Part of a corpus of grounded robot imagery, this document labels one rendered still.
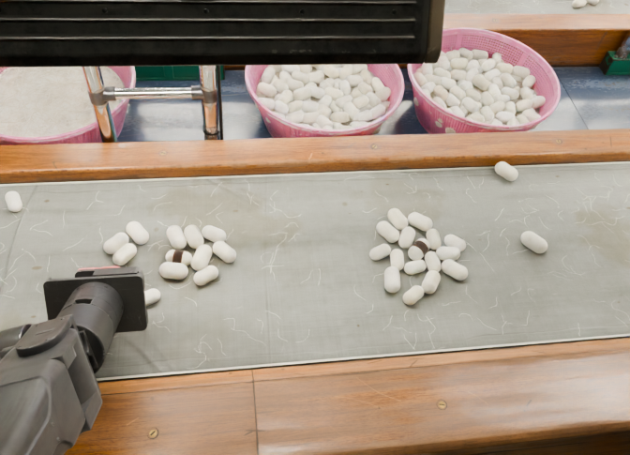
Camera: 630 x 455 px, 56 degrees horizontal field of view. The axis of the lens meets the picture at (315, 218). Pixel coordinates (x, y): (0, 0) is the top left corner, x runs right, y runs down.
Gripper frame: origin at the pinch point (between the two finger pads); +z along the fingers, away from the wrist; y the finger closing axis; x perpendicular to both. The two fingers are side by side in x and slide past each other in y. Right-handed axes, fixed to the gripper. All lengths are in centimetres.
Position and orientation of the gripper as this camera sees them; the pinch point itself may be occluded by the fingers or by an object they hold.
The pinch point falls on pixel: (112, 276)
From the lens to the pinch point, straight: 76.5
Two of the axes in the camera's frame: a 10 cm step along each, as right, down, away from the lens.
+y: -9.9, 0.5, -1.3
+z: -1.4, -2.7, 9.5
